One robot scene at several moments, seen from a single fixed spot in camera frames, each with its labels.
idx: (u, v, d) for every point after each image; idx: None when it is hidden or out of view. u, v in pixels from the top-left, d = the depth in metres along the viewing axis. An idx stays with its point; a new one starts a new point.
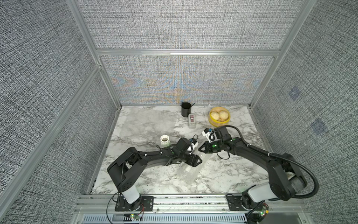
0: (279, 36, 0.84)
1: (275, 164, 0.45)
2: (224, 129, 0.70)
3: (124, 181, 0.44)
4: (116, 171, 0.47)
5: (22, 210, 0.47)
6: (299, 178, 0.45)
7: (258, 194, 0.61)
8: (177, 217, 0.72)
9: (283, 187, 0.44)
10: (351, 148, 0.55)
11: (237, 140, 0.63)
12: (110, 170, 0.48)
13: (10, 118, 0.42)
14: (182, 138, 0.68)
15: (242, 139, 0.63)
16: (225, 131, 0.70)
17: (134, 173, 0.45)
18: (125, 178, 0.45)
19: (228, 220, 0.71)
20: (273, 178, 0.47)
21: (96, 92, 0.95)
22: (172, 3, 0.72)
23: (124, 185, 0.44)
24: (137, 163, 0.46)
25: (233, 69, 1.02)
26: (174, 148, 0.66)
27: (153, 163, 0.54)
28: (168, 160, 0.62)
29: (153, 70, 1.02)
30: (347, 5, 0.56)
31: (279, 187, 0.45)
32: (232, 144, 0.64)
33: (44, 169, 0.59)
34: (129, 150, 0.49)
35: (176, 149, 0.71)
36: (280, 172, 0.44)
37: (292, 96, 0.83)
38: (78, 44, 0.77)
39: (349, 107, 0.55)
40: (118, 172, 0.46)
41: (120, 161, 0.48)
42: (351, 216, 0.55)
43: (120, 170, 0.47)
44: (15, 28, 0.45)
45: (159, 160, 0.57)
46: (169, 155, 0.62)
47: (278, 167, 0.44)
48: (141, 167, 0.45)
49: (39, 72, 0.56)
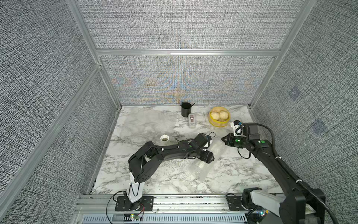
0: (280, 36, 0.84)
1: (298, 193, 0.40)
2: (254, 128, 0.62)
3: (140, 173, 0.48)
4: (135, 163, 0.50)
5: (22, 210, 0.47)
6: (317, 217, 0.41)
7: (259, 195, 0.61)
8: (177, 217, 0.72)
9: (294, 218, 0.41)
10: (351, 148, 0.55)
11: (266, 144, 0.56)
12: (131, 161, 0.51)
13: (10, 118, 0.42)
14: (201, 134, 0.70)
15: (272, 145, 0.56)
16: (254, 130, 0.62)
17: (150, 167, 0.47)
18: (141, 171, 0.48)
19: (228, 220, 0.71)
20: (287, 204, 0.43)
21: (96, 92, 0.95)
22: (172, 3, 0.72)
23: (140, 177, 0.47)
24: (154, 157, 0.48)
25: (233, 69, 1.02)
26: (192, 142, 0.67)
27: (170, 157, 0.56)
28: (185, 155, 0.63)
29: (154, 70, 1.02)
30: (347, 4, 0.56)
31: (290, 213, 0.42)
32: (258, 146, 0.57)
33: (44, 169, 0.59)
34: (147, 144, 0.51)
35: (194, 143, 0.71)
36: (300, 205, 0.39)
37: (292, 96, 0.83)
38: (78, 44, 0.77)
39: (349, 107, 0.55)
40: (136, 164, 0.50)
41: (138, 155, 0.51)
42: (351, 216, 0.55)
43: (138, 161, 0.50)
44: (15, 28, 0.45)
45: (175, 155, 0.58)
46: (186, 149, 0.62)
47: (302, 199, 0.39)
48: (157, 162, 0.47)
49: (39, 72, 0.56)
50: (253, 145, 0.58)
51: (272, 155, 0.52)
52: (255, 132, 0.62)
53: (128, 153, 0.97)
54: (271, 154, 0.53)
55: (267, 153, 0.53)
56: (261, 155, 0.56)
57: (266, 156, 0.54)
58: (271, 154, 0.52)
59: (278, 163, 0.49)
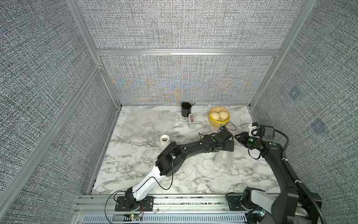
0: (280, 36, 0.84)
1: (293, 191, 0.41)
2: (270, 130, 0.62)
3: (168, 169, 0.57)
4: (163, 159, 0.59)
5: (22, 210, 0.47)
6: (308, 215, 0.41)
7: (258, 194, 0.61)
8: (177, 217, 0.72)
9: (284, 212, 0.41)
10: (351, 148, 0.55)
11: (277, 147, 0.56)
12: (159, 158, 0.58)
13: (10, 118, 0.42)
14: (223, 128, 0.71)
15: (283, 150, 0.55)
16: (269, 132, 0.63)
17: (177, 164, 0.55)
18: (168, 167, 0.57)
19: (228, 220, 0.71)
20: (280, 199, 0.44)
21: (96, 92, 0.95)
22: (172, 3, 0.72)
23: (167, 172, 0.57)
24: (180, 155, 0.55)
25: (233, 69, 1.02)
26: (215, 136, 0.71)
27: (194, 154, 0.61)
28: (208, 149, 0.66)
29: (153, 70, 1.02)
30: (347, 5, 0.56)
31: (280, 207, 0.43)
32: (267, 147, 0.58)
33: (44, 169, 0.58)
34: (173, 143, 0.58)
35: (218, 138, 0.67)
36: (293, 202, 0.40)
37: (292, 96, 0.83)
38: (78, 44, 0.77)
39: (349, 107, 0.55)
40: (165, 161, 0.59)
41: (165, 153, 0.59)
42: (351, 216, 0.55)
43: (166, 157, 0.59)
44: (15, 28, 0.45)
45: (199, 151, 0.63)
46: (209, 143, 0.65)
47: (297, 197, 0.40)
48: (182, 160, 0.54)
49: (39, 72, 0.56)
50: (263, 145, 0.59)
51: (280, 157, 0.52)
52: (271, 134, 0.63)
53: (128, 153, 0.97)
54: (279, 155, 0.53)
55: (274, 154, 0.54)
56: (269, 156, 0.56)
57: (272, 156, 0.55)
58: (278, 156, 0.53)
59: (282, 164, 0.50)
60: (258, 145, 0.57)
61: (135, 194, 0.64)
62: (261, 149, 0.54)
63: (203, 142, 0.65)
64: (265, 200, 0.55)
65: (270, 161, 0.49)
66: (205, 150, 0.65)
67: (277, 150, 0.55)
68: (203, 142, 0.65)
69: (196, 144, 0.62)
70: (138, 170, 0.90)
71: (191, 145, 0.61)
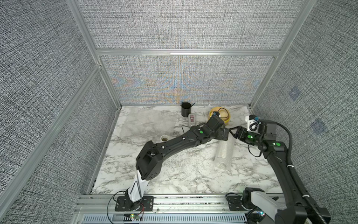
0: (280, 36, 0.84)
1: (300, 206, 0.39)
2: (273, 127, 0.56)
3: (147, 173, 0.50)
4: (141, 162, 0.53)
5: (22, 210, 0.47)
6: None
7: (260, 197, 0.60)
8: (177, 217, 0.72)
9: None
10: (351, 148, 0.55)
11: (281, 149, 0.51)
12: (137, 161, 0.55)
13: (10, 118, 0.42)
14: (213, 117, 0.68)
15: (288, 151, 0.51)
16: (272, 130, 0.57)
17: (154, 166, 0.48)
18: (147, 171, 0.50)
19: (228, 220, 0.71)
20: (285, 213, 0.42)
21: (96, 92, 0.95)
22: (172, 3, 0.72)
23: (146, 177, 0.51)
24: (157, 157, 0.47)
25: (233, 69, 1.02)
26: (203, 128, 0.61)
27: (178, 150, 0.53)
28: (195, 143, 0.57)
29: (153, 70, 1.02)
30: (347, 5, 0.56)
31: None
32: (271, 150, 0.53)
33: (44, 169, 0.59)
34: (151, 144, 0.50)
35: (206, 129, 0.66)
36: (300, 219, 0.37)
37: (292, 96, 0.83)
38: (78, 44, 0.77)
39: (349, 107, 0.55)
40: (143, 164, 0.52)
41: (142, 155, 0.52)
42: (351, 216, 0.55)
43: (143, 160, 0.52)
44: (15, 28, 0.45)
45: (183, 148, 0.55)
46: (195, 136, 0.57)
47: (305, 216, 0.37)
48: (159, 162, 0.46)
49: (39, 72, 0.56)
50: (265, 145, 0.54)
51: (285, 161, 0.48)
52: (273, 131, 0.57)
53: (128, 153, 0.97)
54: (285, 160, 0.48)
55: (279, 159, 0.49)
56: (274, 158, 0.51)
57: (277, 161, 0.50)
58: (283, 161, 0.48)
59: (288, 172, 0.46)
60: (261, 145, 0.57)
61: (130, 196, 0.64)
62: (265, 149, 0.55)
63: (188, 136, 0.56)
64: (265, 204, 0.56)
65: (273, 166, 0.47)
66: (192, 143, 0.57)
67: (281, 151, 0.51)
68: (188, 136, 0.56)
69: (179, 138, 0.55)
70: None
71: (175, 140, 0.53)
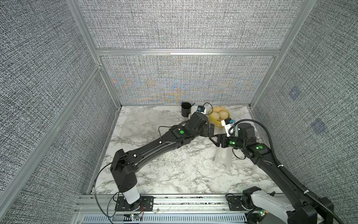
0: (280, 36, 0.84)
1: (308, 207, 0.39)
2: (252, 129, 0.57)
3: (120, 186, 0.44)
4: (114, 174, 0.47)
5: (22, 210, 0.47)
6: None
7: (261, 199, 0.60)
8: (177, 217, 0.72)
9: None
10: (351, 148, 0.55)
11: (265, 152, 0.53)
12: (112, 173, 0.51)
13: (10, 118, 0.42)
14: (196, 115, 0.54)
15: (272, 151, 0.53)
16: (252, 133, 0.57)
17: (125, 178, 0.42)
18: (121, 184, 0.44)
19: (228, 220, 0.71)
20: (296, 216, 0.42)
21: (96, 92, 0.95)
22: (172, 3, 0.72)
23: (122, 189, 0.45)
24: (126, 167, 0.42)
25: (233, 69, 1.02)
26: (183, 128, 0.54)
27: (154, 155, 0.48)
28: (175, 144, 0.51)
29: (153, 70, 1.02)
30: (347, 5, 0.56)
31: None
32: (258, 156, 0.54)
33: (44, 169, 0.58)
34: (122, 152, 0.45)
35: (188, 129, 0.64)
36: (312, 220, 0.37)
37: (292, 96, 0.83)
38: (78, 44, 0.77)
39: (349, 107, 0.55)
40: (116, 176, 0.46)
41: (114, 165, 0.47)
42: (351, 216, 0.55)
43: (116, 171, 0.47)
44: (15, 28, 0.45)
45: (161, 152, 0.49)
46: (175, 138, 0.51)
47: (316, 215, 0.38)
48: (130, 173, 0.41)
49: (39, 72, 0.56)
50: (251, 151, 0.55)
51: (274, 163, 0.50)
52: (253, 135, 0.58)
53: None
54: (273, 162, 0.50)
55: (268, 162, 0.51)
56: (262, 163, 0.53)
57: (267, 165, 0.51)
58: (272, 163, 0.50)
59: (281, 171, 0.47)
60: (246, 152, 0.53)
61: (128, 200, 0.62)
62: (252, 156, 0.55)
63: (165, 138, 0.50)
64: (270, 205, 0.55)
65: (267, 171, 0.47)
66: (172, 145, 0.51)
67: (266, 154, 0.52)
68: (166, 139, 0.50)
69: (155, 143, 0.49)
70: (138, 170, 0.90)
71: (149, 145, 0.48)
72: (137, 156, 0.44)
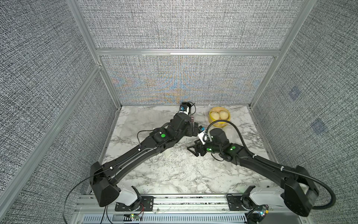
0: (279, 36, 0.84)
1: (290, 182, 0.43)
2: (224, 133, 0.60)
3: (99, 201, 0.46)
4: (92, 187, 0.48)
5: (22, 210, 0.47)
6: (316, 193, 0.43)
7: (260, 197, 0.60)
8: (177, 217, 0.72)
9: (302, 206, 0.42)
10: (351, 148, 0.55)
11: (239, 150, 0.58)
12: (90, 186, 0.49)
13: (10, 118, 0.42)
14: (178, 117, 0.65)
15: (244, 148, 0.58)
16: (224, 137, 0.60)
17: (102, 192, 0.39)
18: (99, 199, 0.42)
19: (228, 220, 0.71)
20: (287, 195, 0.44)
21: (96, 92, 0.95)
22: (172, 3, 0.72)
23: (102, 203, 0.42)
24: (102, 182, 0.39)
25: (233, 69, 1.02)
26: (164, 131, 0.51)
27: (134, 164, 0.45)
28: (156, 150, 0.47)
29: (153, 70, 1.02)
30: (347, 4, 0.56)
31: (296, 205, 0.43)
32: (235, 156, 0.58)
33: (44, 169, 0.58)
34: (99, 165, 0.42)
35: (170, 131, 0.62)
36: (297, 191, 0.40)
37: (292, 96, 0.83)
38: (78, 44, 0.77)
39: (349, 107, 0.55)
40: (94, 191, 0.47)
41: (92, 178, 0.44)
42: (351, 216, 0.55)
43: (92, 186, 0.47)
44: (15, 28, 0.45)
45: (141, 160, 0.46)
46: (155, 143, 0.47)
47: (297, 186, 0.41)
48: (107, 187, 0.38)
49: (39, 72, 0.56)
50: (229, 155, 0.59)
51: (249, 156, 0.54)
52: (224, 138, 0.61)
53: None
54: (247, 155, 0.55)
55: (244, 157, 0.55)
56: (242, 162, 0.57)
57: (245, 160, 0.55)
58: (248, 156, 0.54)
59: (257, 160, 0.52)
60: (224, 156, 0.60)
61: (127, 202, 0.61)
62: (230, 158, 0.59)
63: (145, 145, 0.47)
64: (271, 199, 0.55)
65: (246, 165, 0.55)
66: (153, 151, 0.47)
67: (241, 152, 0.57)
68: (146, 145, 0.47)
69: (134, 150, 0.45)
70: (138, 170, 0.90)
71: (127, 155, 0.44)
72: (114, 168, 0.42)
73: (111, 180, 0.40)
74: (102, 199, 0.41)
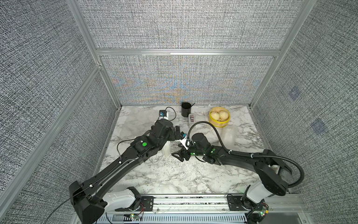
0: (279, 36, 0.84)
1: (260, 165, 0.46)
2: (204, 138, 0.63)
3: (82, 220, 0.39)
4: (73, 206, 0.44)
5: (22, 210, 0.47)
6: (288, 170, 0.47)
7: (253, 193, 0.62)
8: (177, 217, 0.72)
9: (277, 185, 0.44)
10: (351, 148, 0.55)
11: (218, 149, 0.63)
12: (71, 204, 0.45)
13: (10, 118, 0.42)
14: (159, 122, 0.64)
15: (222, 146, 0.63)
16: (206, 141, 0.64)
17: (85, 212, 0.37)
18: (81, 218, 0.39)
19: (227, 220, 0.71)
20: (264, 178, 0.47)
21: (96, 92, 0.95)
22: (172, 3, 0.72)
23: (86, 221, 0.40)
24: (82, 201, 0.37)
25: (233, 69, 1.02)
26: (147, 139, 0.50)
27: (117, 178, 0.44)
28: (139, 159, 0.46)
29: (153, 70, 1.02)
30: (347, 4, 0.56)
31: (273, 185, 0.46)
32: (215, 157, 0.62)
33: (44, 169, 0.58)
34: (76, 184, 0.40)
35: (153, 139, 0.54)
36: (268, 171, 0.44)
37: (292, 96, 0.83)
38: (78, 44, 0.77)
39: (349, 107, 0.55)
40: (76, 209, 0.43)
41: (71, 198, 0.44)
42: (351, 216, 0.55)
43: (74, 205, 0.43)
44: (15, 28, 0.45)
45: (125, 172, 0.45)
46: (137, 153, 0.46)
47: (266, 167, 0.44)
48: (89, 206, 0.37)
49: (39, 72, 0.56)
50: (210, 157, 0.63)
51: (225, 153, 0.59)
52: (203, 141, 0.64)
53: None
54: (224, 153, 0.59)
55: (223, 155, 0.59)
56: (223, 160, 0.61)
57: (223, 157, 0.59)
58: (225, 153, 0.59)
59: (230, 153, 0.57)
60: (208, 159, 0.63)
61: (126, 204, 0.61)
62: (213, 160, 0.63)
63: (126, 157, 0.46)
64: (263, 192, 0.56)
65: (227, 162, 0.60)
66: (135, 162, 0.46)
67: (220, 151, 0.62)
68: (127, 157, 0.46)
69: (115, 163, 0.44)
70: (138, 170, 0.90)
71: (108, 169, 0.43)
72: (94, 185, 0.40)
73: (92, 199, 0.39)
74: (86, 218, 0.39)
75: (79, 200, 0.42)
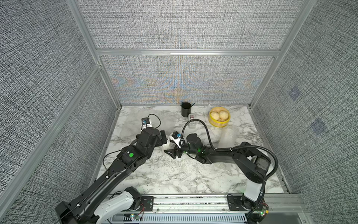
0: (279, 36, 0.84)
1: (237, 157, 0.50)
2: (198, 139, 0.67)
3: None
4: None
5: (22, 210, 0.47)
6: (265, 158, 0.50)
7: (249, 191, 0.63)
8: (177, 217, 0.72)
9: (253, 172, 0.48)
10: (351, 148, 0.55)
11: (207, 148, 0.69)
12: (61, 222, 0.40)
13: (10, 118, 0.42)
14: (145, 132, 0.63)
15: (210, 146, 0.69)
16: (199, 143, 0.68)
17: None
18: None
19: (227, 220, 0.71)
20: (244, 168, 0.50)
21: (96, 92, 0.95)
22: (172, 3, 0.72)
23: None
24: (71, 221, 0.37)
25: (233, 69, 1.02)
26: (133, 149, 0.50)
27: (104, 194, 0.43)
28: (127, 171, 0.46)
29: (154, 70, 1.02)
30: (347, 5, 0.56)
31: (251, 174, 0.50)
32: (206, 156, 0.67)
33: (44, 169, 0.58)
34: (62, 203, 0.39)
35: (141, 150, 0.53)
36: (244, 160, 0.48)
37: (292, 96, 0.83)
38: (78, 44, 0.77)
39: (349, 107, 0.55)
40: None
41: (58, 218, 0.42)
42: (351, 216, 0.55)
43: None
44: (15, 29, 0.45)
45: (113, 187, 0.45)
46: (125, 164, 0.46)
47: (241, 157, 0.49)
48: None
49: (39, 72, 0.56)
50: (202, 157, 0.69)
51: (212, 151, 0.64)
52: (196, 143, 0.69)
53: None
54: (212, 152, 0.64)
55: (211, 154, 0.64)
56: (211, 158, 0.66)
57: (212, 157, 0.65)
58: (212, 151, 0.64)
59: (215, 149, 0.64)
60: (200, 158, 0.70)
61: (127, 204, 0.61)
62: (204, 160, 0.69)
63: (113, 170, 0.45)
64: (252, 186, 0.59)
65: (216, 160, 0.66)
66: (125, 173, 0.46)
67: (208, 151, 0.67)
68: (113, 170, 0.45)
69: (102, 178, 0.43)
70: (138, 170, 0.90)
71: (94, 185, 0.42)
72: (82, 203, 0.39)
73: (80, 218, 0.38)
74: None
75: (69, 220, 0.42)
